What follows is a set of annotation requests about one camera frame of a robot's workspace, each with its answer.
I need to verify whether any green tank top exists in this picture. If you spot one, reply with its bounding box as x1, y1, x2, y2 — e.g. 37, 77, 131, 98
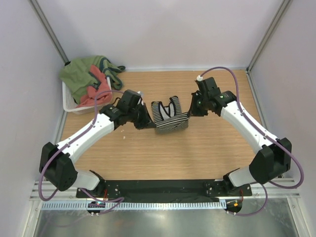
59, 55, 125, 105

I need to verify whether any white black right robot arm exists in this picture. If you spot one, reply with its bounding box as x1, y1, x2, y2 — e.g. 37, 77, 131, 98
189, 77, 292, 196

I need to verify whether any salmon red tank top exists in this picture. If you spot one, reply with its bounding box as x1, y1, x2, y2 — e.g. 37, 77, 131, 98
77, 65, 113, 108

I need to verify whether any white plastic basket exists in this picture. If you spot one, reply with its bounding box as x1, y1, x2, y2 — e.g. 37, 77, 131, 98
62, 82, 94, 115

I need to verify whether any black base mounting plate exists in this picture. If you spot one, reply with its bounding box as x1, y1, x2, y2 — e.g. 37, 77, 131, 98
86, 179, 252, 201

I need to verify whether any black white striped tank top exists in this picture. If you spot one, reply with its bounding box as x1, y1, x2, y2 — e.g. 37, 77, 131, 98
151, 96, 190, 135

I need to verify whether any aluminium frame rail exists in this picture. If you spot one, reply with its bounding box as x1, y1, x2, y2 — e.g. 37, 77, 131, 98
29, 180, 301, 202

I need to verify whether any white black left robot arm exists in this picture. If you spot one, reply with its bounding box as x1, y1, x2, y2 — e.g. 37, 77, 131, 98
39, 90, 155, 198

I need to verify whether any slotted grey cable duct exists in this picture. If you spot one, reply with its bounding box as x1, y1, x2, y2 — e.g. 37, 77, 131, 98
41, 199, 226, 210

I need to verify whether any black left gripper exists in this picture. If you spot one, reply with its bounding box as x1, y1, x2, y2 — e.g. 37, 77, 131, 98
127, 103, 157, 130

